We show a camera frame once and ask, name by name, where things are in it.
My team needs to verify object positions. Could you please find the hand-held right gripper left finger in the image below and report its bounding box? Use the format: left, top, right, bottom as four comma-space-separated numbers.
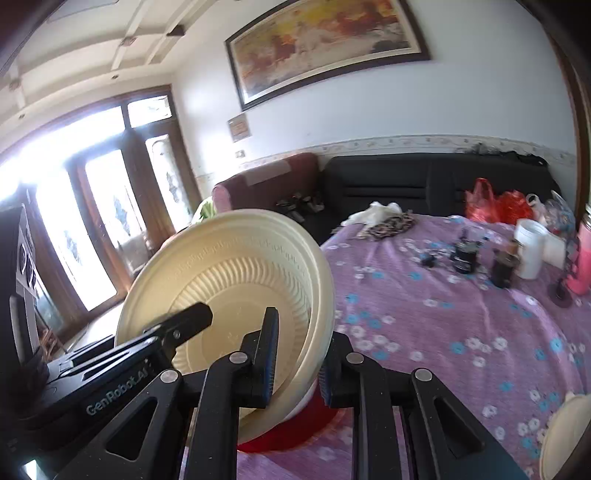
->
53, 307, 281, 480

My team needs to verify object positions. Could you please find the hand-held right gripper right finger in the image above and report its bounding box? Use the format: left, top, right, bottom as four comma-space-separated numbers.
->
321, 332, 529, 480

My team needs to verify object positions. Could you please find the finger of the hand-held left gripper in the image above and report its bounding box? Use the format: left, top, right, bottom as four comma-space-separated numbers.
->
143, 302, 214, 361

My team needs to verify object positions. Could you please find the red glass plate gold rim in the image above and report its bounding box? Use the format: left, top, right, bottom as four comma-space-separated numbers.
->
238, 394, 347, 454

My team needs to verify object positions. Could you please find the cream plastic plate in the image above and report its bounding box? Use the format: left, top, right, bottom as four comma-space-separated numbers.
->
115, 209, 335, 445
539, 391, 591, 480

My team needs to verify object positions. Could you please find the green cloth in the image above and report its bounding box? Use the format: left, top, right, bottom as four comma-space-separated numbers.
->
193, 198, 218, 227

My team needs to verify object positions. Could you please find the purple floral tablecloth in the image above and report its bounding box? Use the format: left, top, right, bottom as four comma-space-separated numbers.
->
182, 213, 591, 480

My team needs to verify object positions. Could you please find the wooden glass-paned door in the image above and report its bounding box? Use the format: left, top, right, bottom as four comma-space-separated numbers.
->
0, 85, 204, 324

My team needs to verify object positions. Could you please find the dark red armchair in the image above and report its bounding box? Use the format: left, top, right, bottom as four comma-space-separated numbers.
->
212, 152, 319, 217

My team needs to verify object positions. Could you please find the leopard print cloth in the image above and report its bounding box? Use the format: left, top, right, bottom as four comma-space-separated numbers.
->
358, 213, 416, 241

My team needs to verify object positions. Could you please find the white cloth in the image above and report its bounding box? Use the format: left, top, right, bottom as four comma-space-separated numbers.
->
342, 200, 403, 227

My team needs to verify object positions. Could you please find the black jar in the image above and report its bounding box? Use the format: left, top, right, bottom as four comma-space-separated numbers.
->
450, 240, 483, 276

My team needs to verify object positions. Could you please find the dark brown bottle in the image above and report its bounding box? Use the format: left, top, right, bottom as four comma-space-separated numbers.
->
490, 240, 520, 289

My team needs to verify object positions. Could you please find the black sofa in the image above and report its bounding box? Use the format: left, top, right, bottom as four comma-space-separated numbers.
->
318, 152, 561, 245

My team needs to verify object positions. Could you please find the white jar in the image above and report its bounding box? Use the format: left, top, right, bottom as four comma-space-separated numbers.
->
514, 218, 548, 280

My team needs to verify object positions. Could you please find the red plastic bag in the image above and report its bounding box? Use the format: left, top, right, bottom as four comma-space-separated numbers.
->
465, 178, 534, 224

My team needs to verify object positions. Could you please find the white paper roll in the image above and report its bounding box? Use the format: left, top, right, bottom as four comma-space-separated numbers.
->
546, 236, 568, 269

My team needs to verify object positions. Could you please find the pink knit-sleeved bottle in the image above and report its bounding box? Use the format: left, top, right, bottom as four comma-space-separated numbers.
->
567, 203, 591, 296

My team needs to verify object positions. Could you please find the clear plastic bag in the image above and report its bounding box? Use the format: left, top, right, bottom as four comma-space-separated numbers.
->
545, 191, 578, 232

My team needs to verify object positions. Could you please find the small wall poster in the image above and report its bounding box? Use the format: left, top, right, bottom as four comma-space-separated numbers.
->
227, 113, 253, 143

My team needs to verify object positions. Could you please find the framed wall painting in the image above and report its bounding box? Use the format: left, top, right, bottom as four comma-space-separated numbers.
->
225, 0, 431, 112

